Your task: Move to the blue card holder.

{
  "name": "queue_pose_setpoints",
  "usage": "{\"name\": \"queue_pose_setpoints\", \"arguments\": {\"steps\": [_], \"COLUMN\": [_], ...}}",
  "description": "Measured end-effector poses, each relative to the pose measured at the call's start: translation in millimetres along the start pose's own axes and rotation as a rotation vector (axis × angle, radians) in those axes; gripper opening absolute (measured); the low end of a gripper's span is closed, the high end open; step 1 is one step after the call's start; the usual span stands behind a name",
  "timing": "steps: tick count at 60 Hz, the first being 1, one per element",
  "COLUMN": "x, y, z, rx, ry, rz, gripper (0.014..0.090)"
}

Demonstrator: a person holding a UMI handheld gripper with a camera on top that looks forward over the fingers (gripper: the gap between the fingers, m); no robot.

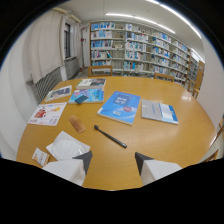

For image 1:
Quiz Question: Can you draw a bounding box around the white face mask packet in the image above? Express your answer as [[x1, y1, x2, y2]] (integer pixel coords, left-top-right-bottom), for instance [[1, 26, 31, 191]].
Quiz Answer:
[[45, 130, 91, 162]]

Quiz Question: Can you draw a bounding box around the blue card holder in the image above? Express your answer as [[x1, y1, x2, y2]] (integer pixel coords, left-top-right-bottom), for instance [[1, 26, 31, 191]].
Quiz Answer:
[[74, 94, 90, 105]]

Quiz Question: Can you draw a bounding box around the white curtain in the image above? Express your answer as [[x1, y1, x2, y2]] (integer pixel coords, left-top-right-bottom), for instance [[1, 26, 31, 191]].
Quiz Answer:
[[22, 7, 68, 85]]

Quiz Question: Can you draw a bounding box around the large blue textbook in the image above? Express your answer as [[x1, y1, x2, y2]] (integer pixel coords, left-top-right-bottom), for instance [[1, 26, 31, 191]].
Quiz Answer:
[[96, 90, 142, 126]]

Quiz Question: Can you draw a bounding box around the colourful blue book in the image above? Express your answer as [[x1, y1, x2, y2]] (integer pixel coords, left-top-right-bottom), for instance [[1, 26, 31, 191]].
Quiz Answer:
[[67, 88, 105, 105]]

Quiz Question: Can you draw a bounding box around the window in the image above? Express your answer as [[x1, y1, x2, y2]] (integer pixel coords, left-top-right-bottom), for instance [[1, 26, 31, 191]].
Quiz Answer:
[[63, 23, 72, 60]]

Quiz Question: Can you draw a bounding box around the white and red leaflet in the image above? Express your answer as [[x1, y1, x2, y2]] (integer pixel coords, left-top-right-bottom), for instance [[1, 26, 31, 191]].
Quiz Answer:
[[27, 101, 68, 127]]

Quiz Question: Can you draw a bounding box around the grey magazine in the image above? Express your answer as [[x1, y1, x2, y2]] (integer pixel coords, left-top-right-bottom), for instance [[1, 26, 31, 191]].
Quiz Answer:
[[44, 84, 73, 103]]

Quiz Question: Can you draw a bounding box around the wooden comb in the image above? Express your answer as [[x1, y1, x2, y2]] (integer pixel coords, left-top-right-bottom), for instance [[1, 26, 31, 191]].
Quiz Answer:
[[68, 114, 87, 134]]

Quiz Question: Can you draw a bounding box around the wooden chair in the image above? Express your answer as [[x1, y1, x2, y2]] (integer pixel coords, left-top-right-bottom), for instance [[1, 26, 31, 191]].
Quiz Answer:
[[153, 72, 176, 83], [187, 79, 201, 100], [87, 65, 114, 78]]

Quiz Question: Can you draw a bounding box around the grey and blue book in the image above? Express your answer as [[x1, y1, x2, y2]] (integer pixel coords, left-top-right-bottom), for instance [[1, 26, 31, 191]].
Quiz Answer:
[[140, 98, 180, 126]]

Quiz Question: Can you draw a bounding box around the small orange white packet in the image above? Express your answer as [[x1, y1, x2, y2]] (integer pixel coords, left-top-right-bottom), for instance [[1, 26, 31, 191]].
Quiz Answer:
[[31, 147, 51, 168]]

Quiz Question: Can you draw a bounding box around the black pen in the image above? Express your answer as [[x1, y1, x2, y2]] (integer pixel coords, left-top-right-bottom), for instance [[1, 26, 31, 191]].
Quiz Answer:
[[93, 124, 128, 149]]

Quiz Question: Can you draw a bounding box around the wall radiator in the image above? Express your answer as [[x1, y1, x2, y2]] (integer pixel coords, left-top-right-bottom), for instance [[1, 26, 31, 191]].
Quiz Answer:
[[31, 66, 64, 104]]

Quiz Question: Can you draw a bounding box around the dark cover book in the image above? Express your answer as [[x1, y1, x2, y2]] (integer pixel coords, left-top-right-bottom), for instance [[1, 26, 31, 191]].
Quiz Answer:
[[75, 77, 107, 90]]

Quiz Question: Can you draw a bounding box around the library bookshelf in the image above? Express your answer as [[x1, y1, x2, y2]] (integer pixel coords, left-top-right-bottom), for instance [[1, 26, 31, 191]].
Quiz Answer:
[[88, 21, 200, 88]]

